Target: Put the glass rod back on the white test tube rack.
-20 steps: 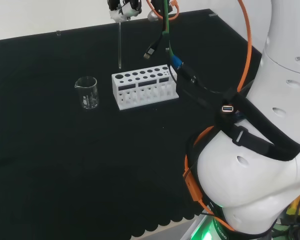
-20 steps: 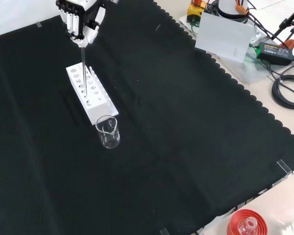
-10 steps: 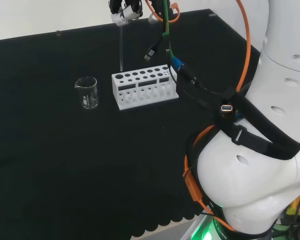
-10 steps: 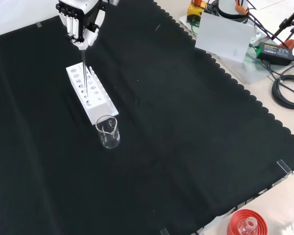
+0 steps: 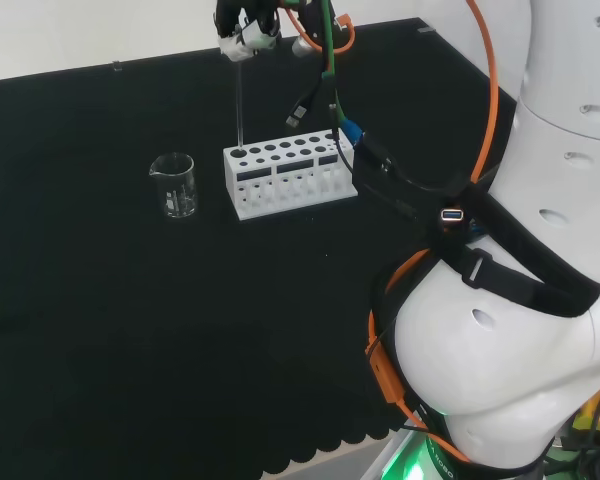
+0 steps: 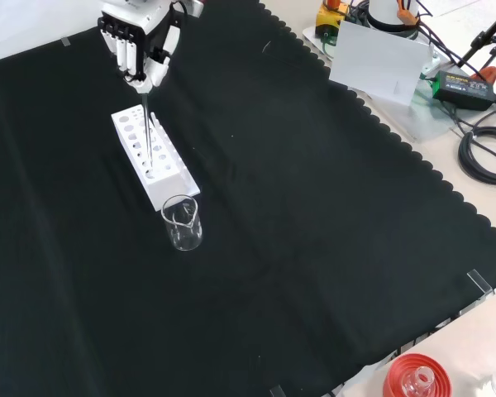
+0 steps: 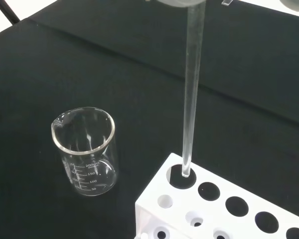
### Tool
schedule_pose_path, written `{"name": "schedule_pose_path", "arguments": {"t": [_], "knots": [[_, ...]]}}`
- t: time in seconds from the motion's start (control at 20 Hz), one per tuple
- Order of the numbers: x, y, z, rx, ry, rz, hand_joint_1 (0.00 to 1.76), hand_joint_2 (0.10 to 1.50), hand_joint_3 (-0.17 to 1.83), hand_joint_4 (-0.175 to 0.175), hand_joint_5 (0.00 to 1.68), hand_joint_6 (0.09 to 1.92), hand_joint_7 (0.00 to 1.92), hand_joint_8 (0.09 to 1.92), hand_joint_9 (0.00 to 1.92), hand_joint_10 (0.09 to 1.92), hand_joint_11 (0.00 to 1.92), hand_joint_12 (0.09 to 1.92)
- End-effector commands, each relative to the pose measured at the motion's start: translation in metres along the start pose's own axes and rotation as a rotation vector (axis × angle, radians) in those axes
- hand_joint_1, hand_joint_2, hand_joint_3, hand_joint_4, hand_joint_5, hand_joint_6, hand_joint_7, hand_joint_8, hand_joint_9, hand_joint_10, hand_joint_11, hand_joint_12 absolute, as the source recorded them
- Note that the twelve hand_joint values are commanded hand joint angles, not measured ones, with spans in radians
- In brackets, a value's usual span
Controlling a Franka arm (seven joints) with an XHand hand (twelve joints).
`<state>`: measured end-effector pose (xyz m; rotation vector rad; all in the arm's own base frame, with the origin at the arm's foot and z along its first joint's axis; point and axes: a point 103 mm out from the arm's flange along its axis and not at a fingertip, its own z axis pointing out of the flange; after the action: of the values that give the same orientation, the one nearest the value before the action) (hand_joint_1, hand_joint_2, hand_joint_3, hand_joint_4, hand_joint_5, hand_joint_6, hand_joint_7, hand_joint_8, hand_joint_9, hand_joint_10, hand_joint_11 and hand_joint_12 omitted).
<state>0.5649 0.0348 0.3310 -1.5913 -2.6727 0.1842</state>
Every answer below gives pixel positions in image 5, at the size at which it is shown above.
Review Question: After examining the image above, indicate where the clear glass rod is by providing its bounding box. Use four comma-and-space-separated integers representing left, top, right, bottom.
235, 58, 246, 151

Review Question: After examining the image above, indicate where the black bench cloth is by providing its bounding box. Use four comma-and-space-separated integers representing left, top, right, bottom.
0, 17, 519, 480

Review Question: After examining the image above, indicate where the clear glass beaker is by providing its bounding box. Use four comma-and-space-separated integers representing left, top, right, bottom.
148, 152, 197, 220

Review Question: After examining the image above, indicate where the silver round connector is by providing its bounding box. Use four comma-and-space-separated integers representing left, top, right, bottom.
291, 34, 317, 57

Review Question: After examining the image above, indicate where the black cable with USB plug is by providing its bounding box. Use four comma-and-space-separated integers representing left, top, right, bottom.
285, 74, 326, 129

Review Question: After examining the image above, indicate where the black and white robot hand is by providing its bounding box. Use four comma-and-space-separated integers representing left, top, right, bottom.
213, 0, 283, 62

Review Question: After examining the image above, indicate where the black cable with blue connector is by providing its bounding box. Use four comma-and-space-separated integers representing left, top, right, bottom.
327, 102, 449, 224

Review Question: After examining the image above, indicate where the white test tube rack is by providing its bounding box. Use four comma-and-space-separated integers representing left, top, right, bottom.
222, 127, 360, 222

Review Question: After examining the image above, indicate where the yellow stop button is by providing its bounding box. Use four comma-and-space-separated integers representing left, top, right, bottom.
572, 379, 600, 446

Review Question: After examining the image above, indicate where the orange cable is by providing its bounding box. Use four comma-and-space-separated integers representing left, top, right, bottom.
282, 0, 501, 465

